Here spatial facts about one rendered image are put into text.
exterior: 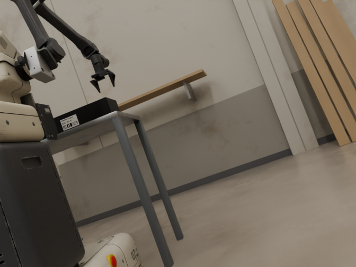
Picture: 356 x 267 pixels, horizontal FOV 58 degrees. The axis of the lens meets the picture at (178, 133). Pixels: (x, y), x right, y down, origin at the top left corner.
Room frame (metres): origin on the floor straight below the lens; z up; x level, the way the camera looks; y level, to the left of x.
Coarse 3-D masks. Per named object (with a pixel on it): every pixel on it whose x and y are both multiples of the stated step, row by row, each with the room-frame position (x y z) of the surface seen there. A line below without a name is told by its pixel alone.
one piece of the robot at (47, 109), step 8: (24, 96) 1.32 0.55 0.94; (32, 96) 1.32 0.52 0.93; (32, 104) 1.32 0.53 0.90; (40, 104) 1.32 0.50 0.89; (40, 112) 1.30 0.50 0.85; (48, 112) 1.35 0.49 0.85; (40, 120) 1.31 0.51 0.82; (48, 120) 1.34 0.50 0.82; (48, 128) 1.32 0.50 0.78; (56, 128) 1.38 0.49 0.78; (48, 136) 1.30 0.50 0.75; (56, 136) 1.36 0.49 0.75
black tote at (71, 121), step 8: (88, 104) 1.70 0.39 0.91; (96, 104) 1.69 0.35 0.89; (104, 104) 1.69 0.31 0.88; (112, 104) 1.76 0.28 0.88; (72, 112) 1.71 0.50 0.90; (80, 112) 1.71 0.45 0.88; (88, 112) 1.70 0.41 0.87; (96, 112) 1.69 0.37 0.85; (104, 112) 1.69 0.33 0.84; (56, 120) 1.72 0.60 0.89; (64, 120) 1.72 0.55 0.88; (72, 120) 1.71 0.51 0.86; (80, 120) 1.71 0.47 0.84; (88, 120) 1.70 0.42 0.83; (64, 128) 1.72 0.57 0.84
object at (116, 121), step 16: (112, 112) 1.56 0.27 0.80; (80, 128) 1.59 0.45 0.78; (96, 128) 1.68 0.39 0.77; (112, 128) 1.90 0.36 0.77; (48, 144) 1.62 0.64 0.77; (64, 144) 1.82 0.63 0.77; (128, 144) 1.56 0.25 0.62; (144, 144) 1.97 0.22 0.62; (128, 160) 1.56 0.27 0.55; (160, 176) 1.97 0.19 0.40; (144, 192) 1.56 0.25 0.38; (160, 192) 1.97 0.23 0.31; (144, 208) 1.57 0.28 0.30; (176, 224) 1.97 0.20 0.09; (160, 240) 1.56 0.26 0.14
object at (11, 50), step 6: (0, 30) 1.28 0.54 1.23; (0, 36) 1.25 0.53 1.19; (0, 42) 1.24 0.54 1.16; (6, 42) 1.28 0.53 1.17; (0, 48) 1.23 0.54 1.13; (6, 48) 1.27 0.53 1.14; (12, 48) 1.31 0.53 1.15; (6, 54) 1.25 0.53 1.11; (12, 54) 1.29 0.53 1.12; (18, 54) 1.34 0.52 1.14
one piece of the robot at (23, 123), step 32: (0, 128) 0.81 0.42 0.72; (32, 128) 0.95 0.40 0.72; (0, 160) 0.79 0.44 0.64; (32, 160) 0.91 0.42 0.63; (0, 192) 0.78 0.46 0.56; (32, 192) 0.85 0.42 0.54; (64, 192) 1.00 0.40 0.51; (0, 224) 0.79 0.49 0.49; (32, 224) 0.81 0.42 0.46; (64, 224) 0.94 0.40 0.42; (0, 256) 0.79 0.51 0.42; (32, 256) 0.79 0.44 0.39; (64, 256) 0.89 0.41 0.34
